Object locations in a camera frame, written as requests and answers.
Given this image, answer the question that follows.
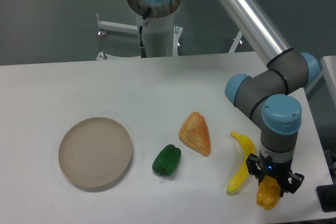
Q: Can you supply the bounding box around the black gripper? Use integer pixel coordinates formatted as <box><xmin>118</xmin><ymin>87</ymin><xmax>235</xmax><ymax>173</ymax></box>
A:
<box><xmin>246</xmin><ymin>148</ymin><xmax>304</xmax><ymax>197</ymax></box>

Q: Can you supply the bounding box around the yellow toy banana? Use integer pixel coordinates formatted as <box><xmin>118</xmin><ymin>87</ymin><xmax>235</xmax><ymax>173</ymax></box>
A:
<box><xmin>226</xmin><ymin>131</ymin><xmax>256</xmax><ymax>195</ymax></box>

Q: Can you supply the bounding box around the green toy pepper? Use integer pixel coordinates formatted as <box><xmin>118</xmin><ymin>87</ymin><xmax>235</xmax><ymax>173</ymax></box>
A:
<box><xmin>152</xmin><ymin>144</ymin><xmax>182</xmax><ymax>177</ymax></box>

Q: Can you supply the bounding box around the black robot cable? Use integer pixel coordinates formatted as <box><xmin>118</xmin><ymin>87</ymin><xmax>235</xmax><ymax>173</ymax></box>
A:
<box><xmin>138</xmin><ymin>6</ymin><xmax>152</xmax><ymax>58</ymax></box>

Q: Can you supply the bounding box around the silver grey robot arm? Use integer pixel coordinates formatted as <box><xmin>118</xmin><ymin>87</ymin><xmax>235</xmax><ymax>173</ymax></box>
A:
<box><xmin>127</xmin><ymin>0</ymin><xmax>320</xmax><ymax>193</ymax></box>

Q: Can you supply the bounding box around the yellow toy pepper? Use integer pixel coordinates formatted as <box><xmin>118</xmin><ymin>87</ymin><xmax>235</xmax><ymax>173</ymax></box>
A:
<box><xmin>256</xmin><ymin>175</ymin><xmax>281</xmax><ymax>210</ymax></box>

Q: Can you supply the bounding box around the orange toy bread slice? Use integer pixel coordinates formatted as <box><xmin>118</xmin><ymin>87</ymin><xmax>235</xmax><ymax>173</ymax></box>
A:
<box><xmin>178</xmin><ymin>112</ymin><xmax>211</xmax><ymax>156</ymax></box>

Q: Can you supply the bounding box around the beige round plate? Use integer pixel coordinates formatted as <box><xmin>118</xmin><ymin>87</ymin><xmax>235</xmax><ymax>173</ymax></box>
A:
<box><xmin>58</xmin><ymin>117</ymin><xmax>133</xmax><ymax>192</ymax></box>

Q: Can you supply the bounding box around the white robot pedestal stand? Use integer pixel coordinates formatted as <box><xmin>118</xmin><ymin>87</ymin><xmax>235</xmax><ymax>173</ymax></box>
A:
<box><xmin>94</xmin><ymin>13</ymin><xmax>246</xmax><ymax>61</ymax></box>

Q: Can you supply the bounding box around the black device at edge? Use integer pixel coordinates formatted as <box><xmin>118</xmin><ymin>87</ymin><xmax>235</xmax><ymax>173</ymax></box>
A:
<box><xmin>316</xmin><ymin>185</ymin><xmax>336</xmax><ymax>212</ymax></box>

